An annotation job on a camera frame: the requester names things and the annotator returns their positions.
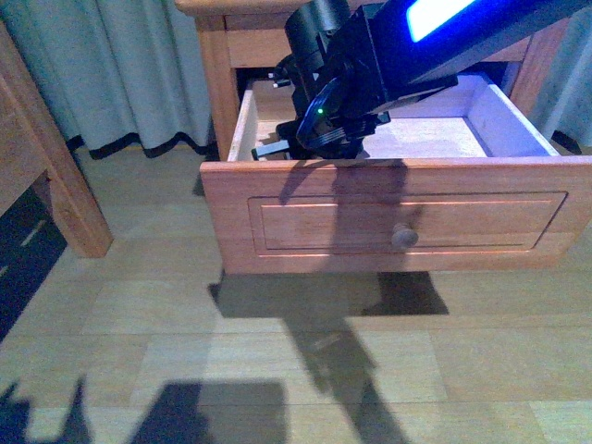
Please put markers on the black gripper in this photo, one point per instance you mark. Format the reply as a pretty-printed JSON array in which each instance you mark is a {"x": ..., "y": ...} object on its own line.
[{"x": 320, "y": 88}]

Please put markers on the wooden drawer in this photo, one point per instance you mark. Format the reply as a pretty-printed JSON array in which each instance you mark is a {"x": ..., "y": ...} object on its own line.
[{"x": 459, "y": 181}]

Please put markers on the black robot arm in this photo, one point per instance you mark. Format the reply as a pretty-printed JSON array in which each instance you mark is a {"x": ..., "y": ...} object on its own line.
[{"x": 405, "y": 51}]

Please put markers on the grey-green curtain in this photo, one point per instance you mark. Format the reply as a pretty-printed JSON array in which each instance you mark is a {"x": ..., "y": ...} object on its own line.
[{"x": 112, "y": 68}]

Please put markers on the wooden nightstand frame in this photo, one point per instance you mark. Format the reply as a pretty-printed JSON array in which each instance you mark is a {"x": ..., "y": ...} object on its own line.
[{"x": 237, "y": 34}]

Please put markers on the wooden bed frame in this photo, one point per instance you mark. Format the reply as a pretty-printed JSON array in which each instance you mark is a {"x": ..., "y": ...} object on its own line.
[{"x": 35, "y": 156}]

